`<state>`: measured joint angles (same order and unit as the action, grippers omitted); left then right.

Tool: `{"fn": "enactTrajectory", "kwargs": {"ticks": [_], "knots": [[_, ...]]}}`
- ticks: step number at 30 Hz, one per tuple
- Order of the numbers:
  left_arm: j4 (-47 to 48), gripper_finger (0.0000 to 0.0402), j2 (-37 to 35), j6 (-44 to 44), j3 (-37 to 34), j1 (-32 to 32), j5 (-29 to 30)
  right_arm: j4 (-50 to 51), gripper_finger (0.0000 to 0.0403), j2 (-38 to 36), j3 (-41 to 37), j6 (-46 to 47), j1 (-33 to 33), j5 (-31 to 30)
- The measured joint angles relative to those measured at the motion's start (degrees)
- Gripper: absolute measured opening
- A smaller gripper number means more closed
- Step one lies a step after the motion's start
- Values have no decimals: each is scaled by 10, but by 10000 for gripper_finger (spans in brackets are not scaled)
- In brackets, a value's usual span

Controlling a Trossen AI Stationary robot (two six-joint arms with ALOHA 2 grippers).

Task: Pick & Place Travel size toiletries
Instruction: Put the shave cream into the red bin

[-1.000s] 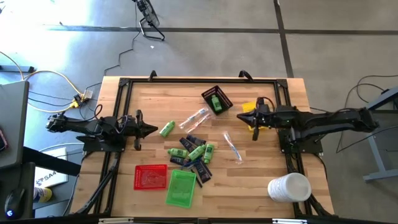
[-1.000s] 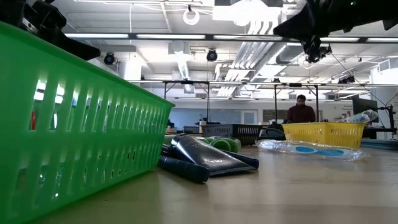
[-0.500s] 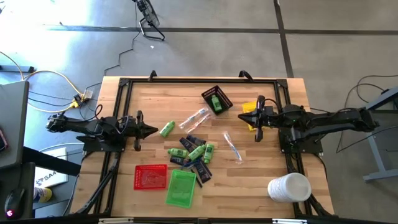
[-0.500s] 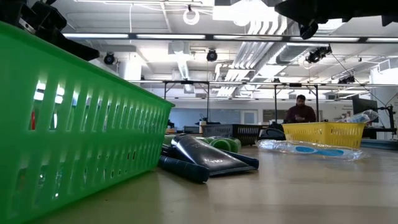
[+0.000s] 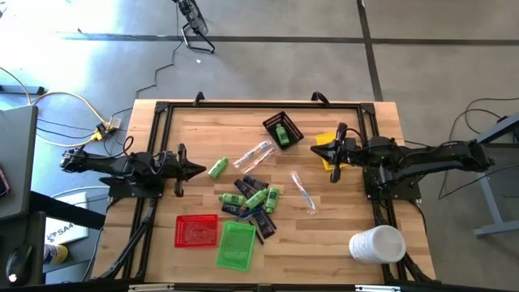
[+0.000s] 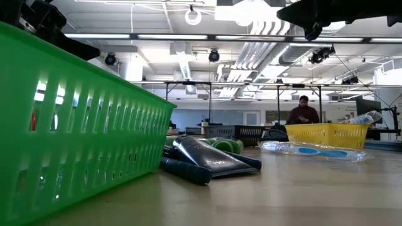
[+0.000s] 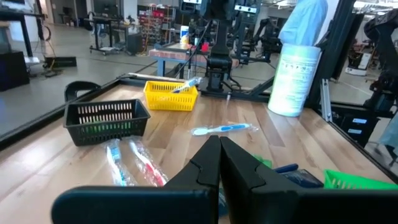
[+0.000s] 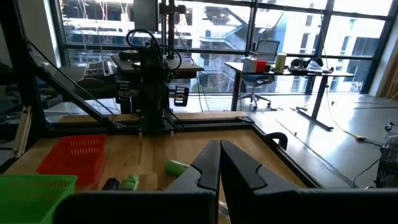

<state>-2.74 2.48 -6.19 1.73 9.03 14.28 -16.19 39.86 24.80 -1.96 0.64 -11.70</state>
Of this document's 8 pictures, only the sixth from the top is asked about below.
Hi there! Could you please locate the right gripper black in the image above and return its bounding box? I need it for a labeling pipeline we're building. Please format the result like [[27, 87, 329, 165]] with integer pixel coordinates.
[[276, 0, 402, 41]]

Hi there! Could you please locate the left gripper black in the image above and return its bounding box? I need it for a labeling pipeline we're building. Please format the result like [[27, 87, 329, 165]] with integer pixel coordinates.
[[18, 0, 102, 62]]

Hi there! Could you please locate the blue toothbrush clear wrapper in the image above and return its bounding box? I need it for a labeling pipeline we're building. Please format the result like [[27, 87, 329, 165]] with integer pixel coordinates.
[[344, 110, 383, 125], [258, 140, 369, 163]]

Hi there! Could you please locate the red plastic basket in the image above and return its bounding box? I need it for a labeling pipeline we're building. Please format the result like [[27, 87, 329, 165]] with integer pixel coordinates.
[[30, 111, 59, 132]]

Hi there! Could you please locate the green plastic basket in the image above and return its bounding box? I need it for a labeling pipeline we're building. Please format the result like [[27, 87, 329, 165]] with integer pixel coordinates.
[[0, 21, 177, 226]]

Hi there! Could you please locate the person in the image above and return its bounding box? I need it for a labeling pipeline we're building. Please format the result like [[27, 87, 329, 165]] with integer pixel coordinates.
[[286, 95, 320, 125]]

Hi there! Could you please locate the black computer monitor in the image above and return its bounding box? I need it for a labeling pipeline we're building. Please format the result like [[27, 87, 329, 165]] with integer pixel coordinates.
[[355, 99, 383, 125]]

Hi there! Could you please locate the yellow plastic basket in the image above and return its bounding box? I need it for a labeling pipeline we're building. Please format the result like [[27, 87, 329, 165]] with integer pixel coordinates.
[[285, 122, 371, 151]]

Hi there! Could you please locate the black plastic basket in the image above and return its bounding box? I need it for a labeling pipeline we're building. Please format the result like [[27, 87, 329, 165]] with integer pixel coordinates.
[[204, 124, 268, 148]]

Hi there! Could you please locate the black metal rig frame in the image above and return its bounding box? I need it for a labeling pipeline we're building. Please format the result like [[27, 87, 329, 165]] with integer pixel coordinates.
[[62, 33, 402, 45]]

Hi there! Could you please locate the white cable coil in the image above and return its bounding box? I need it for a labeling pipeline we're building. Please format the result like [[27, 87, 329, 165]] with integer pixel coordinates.
[[184, 4, 202, 26]]

